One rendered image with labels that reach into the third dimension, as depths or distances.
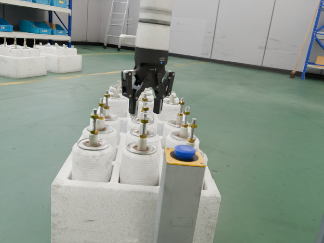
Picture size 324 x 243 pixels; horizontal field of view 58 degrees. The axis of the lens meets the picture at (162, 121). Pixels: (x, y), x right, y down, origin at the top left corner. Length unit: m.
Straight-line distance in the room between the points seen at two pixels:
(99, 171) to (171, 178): 0.24
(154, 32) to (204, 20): 6.78
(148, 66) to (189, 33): 6.86
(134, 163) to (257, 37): 6.53
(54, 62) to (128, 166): 2.72
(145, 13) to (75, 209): 0.46
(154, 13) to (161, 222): 0.41
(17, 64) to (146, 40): 2.34
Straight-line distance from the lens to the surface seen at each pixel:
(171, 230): 0.59
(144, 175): 0.71
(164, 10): 0.65
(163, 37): 0.65
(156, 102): 0.71
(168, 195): 0.55
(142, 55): 0.64
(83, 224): 0.75
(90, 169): 0.71
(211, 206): 0.73
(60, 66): 3.35
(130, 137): 0.81
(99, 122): 0.83
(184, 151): 0.54
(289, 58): 7.03
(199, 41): 7.42
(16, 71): 2.92
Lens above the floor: 0.53
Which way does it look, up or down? 16 degrees down
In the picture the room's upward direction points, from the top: 7 degrees clockwise
